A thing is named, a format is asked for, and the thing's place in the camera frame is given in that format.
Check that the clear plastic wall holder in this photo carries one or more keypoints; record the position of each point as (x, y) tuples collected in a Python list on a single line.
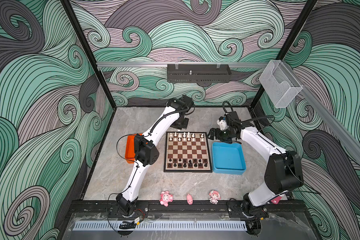
[(280, 83)]

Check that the white rabbit pink figure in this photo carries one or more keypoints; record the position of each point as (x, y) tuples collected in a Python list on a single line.
[(276, 200)]

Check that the aluminium rail right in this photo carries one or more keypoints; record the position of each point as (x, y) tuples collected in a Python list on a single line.
[(340, 113)]

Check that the black pieces on board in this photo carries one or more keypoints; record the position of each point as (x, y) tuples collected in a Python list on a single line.
[(187, 164)]

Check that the aluminium rail back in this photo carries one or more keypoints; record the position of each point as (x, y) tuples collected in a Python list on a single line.
[(140, 64)]

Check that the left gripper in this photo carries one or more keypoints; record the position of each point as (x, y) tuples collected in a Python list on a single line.
[(184, 126)]

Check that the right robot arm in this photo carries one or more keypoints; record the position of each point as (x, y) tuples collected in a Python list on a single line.
[(283, 171)]

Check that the pink hooded doll figure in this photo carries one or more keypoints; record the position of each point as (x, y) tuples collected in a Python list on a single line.
[(214, 197)]

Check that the aluminium rail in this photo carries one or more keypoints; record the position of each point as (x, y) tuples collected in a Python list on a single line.
[(140, 64), (340, 113)]

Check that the chess board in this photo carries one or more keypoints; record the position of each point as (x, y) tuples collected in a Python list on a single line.
[(187, 150)]

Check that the small pink pig figure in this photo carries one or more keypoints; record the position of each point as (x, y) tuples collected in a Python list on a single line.
[(189, 199)]

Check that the pink plush figure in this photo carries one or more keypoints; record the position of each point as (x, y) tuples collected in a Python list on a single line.
[(166, 198)]

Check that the blue tray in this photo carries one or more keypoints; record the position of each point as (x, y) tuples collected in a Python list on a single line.
[(228, 158)]

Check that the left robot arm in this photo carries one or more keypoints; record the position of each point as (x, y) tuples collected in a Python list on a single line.
[(146, 152)]

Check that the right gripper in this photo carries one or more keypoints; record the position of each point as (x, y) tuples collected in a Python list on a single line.
[(218, 137)]

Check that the white pieces on board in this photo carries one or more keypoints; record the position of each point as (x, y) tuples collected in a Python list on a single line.
[(186, 136)]

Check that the black wall tray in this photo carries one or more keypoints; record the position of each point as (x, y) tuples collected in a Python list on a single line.
[(200, 74)]

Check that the orange tray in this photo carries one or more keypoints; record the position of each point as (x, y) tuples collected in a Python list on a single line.
[(131, 149)]

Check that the white slotted cable duct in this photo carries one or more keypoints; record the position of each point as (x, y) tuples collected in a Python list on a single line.
[(163, 226)]

